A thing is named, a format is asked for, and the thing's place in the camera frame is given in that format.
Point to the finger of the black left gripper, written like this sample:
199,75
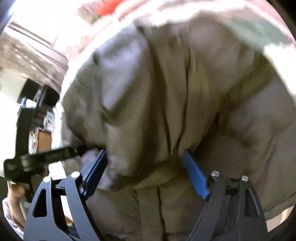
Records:
55,155

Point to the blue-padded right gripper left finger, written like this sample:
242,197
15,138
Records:
46,220

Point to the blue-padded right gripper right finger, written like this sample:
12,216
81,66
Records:
232,210

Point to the dark brown puffer jacket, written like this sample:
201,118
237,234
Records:
148,94

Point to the person's left hand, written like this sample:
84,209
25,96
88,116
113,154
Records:
15,192

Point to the wooden cabinet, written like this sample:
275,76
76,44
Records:
44,140

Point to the black desk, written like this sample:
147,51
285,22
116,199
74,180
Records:
36,101

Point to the floral lace curtain left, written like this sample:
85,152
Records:
32,57

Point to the orange carrot plush pillow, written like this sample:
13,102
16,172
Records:
107,7

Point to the plaid pastel bed sheet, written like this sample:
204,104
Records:
264,25

